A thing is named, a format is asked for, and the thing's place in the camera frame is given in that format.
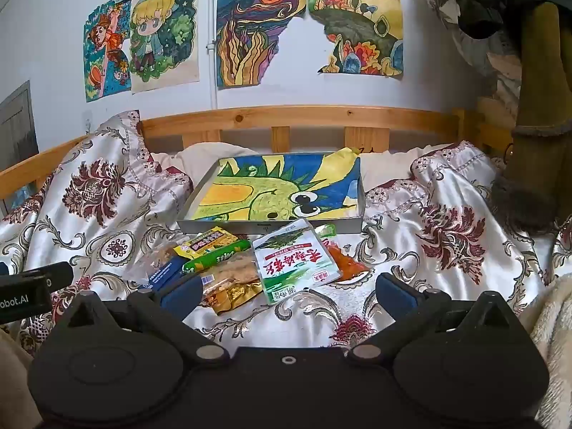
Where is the olive fur-trimmed garment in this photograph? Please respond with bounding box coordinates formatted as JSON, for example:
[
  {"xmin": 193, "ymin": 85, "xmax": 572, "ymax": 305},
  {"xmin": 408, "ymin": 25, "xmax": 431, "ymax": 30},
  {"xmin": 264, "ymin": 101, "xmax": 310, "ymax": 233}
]
[{"xmin": 492, "ymin": 2, "xmax": 572, "ymax": 233}]

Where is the clear bread packet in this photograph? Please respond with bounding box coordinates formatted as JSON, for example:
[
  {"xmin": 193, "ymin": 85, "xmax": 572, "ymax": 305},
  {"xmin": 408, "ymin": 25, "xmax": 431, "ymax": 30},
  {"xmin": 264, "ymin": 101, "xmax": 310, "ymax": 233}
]
[{"xmin": 123, "ymin": 239, "xmax": 184, "ymax": 284}]

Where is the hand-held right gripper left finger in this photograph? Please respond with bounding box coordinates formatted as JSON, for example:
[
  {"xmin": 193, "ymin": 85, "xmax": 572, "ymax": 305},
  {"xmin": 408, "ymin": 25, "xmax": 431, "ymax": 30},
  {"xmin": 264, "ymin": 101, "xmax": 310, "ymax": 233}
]
[{"xmin": 58, "ymin": 272, "xmax": 231, "ymax": 363}]

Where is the floral hanging cloth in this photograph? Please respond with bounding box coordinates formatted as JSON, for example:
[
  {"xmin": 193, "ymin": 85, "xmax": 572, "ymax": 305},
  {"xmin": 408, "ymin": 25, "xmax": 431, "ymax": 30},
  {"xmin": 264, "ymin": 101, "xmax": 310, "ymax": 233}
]
[{"xmin": 424, "ymin": 0, "xmax": 528, "ymax": 130}]

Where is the white wall pipe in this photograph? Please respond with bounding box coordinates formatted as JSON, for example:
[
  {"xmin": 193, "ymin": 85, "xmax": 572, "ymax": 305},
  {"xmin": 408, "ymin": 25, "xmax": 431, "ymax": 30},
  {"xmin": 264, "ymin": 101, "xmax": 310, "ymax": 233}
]
[{"xmin": 206, "ymin": 0, "xmax": 220, "ymax": 110}]

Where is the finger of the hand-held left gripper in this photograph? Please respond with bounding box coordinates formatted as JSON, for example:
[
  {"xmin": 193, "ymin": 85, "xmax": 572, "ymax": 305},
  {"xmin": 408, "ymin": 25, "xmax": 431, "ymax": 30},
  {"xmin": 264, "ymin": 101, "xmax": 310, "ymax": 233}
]
[{"xmin": 19, "ymin": 261, "xmax": 74, "ymax": 290}]

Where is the yellow snack bar packet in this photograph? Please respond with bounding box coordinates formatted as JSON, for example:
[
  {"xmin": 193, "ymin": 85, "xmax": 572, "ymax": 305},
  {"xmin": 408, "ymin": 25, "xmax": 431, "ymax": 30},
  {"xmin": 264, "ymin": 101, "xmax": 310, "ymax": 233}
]
[{"xmin": 173, "ymin": 227, "xmax": 237, "ymax": 257}]

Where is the beige fleece blanket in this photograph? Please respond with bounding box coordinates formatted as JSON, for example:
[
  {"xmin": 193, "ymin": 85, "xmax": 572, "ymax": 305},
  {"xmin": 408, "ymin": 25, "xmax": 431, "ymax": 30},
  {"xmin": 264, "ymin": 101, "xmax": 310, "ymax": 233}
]
[{"xmin": 521, "ymin": 272, "xmax": 572, "ymax": 429}]

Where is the red spicy snack packet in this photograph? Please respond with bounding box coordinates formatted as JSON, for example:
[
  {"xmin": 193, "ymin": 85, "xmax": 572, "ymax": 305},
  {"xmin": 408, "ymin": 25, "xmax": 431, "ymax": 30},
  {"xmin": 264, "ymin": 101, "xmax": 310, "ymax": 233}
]
[{"xmin": 315, "ymin": 223, "xmax": 371, "ymax": 284}]

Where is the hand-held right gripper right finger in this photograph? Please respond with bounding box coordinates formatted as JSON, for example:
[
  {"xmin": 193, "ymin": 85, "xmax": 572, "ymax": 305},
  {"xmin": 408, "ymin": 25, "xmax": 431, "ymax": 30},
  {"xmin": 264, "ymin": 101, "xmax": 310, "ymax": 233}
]
[{"xmin": 346, "ymin": 272, "xmax": 521, "ymax": 363}]

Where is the white pillow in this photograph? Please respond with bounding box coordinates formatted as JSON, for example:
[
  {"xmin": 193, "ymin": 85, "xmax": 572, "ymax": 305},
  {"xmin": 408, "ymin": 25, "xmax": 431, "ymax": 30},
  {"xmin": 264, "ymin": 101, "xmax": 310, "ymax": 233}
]
[{"xmin": 149, "ymin": 142, "xmax": 452, "ymax": 188}]

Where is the beige cloth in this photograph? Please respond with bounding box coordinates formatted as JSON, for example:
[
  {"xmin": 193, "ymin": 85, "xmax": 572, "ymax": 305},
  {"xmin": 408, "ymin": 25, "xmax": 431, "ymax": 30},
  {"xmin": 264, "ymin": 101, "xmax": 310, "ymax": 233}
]
[{"xmin": 0, "ymin": 326, "xmax": 36, "ymax": 429}]

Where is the clear crispy cracker packet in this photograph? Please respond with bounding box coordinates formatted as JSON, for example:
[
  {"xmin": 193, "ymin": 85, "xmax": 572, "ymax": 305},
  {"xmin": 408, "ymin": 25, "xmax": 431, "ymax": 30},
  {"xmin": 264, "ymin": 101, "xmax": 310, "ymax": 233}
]
[{"xmin": 199, "ymin": 250, "xmax": 262, "ymax": 287}]

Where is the landscape wall poster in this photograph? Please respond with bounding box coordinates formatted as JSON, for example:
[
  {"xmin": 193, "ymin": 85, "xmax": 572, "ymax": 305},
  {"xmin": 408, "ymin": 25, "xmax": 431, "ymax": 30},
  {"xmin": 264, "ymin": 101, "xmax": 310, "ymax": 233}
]
[{"xmin": 306, "ymin": 0, "xmax": 405, "ymax": 80}]

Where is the grey tray with painted bottom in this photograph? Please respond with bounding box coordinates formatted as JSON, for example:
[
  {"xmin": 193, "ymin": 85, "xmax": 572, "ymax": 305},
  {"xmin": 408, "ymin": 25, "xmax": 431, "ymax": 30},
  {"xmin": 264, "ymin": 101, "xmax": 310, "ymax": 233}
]
[{"xmin": 193, "ymin": 147, "xmax": 362, "ymax": 222}]

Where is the dark blue snack packet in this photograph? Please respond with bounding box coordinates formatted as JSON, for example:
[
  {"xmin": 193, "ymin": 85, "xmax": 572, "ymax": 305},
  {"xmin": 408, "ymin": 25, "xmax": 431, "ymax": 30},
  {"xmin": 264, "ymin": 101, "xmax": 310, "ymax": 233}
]
[{"xmin": 138, "ymin": 255, "xmax": 193, "ymax": 293}]

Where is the floral satin quilt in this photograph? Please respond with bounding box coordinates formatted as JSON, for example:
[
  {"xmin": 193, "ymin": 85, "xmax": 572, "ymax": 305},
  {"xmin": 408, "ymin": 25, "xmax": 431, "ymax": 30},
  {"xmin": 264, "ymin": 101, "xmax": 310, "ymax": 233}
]
[{"xmin": 0, "ymin": 109, "xmax": 572, "ymax": 349}]

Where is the grey metal tray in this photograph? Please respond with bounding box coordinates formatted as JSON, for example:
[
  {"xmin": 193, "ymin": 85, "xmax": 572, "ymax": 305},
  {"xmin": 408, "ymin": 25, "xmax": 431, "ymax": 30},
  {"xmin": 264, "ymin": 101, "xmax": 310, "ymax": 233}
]
[{"xmin": 176, "ymin": 145, "xmax": 364, "ymax": 235}]

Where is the gold foil snack packet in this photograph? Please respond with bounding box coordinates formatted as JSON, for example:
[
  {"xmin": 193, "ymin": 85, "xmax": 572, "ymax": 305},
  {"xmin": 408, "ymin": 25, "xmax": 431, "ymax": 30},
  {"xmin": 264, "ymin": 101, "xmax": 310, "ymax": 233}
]
[{"xmin": 203, "ymin": 277, "xmax": 264, "ymax": 316}]

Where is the green sausage stick packet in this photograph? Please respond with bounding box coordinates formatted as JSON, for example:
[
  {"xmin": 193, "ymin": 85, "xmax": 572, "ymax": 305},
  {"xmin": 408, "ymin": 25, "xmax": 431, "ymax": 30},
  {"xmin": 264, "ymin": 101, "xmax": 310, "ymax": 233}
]
[{"xmin": 182, "ymin": 239, "xmax": 252, "ymax": 275}]

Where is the green white snack packet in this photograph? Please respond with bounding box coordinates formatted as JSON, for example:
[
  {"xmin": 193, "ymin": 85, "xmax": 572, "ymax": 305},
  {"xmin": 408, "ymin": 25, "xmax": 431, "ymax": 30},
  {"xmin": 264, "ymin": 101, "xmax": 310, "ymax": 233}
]
[{"xmin": 251, "ymin": 218, "xmax": 342, "ymax": 306}]

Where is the grey door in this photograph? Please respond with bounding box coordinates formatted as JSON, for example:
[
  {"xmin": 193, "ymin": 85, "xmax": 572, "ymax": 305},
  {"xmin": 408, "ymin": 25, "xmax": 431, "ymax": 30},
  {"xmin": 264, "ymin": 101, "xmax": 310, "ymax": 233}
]
[{"xmin": 0, "ymin": 80, "xmax": 40, "ymax": 215}]

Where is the orange-haired girl wall poster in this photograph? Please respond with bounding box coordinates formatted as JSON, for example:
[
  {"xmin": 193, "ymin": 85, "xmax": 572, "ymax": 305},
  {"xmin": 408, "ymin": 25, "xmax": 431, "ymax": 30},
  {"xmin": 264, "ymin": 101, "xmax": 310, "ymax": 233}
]
[{"xmin": 83, "ymin": 0, "xmax": 132, "ymax": 103}]

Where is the blond cartoon child wall poster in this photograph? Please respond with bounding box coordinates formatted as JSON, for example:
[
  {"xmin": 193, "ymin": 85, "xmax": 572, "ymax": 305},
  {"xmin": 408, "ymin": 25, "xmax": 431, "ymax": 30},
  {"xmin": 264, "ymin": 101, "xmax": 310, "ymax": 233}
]
[{"xmin": 129, "ymin": 0, "xmax": 200, "ymax": 94}]

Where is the swirly sea plants wall poster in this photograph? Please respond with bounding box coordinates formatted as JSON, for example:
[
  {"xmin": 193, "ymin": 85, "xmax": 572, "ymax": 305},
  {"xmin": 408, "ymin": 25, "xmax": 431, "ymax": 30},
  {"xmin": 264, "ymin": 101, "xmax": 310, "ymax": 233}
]
[{"xmin": 216, "ymin": 0, "xmax": 309, "ymax": 89}]

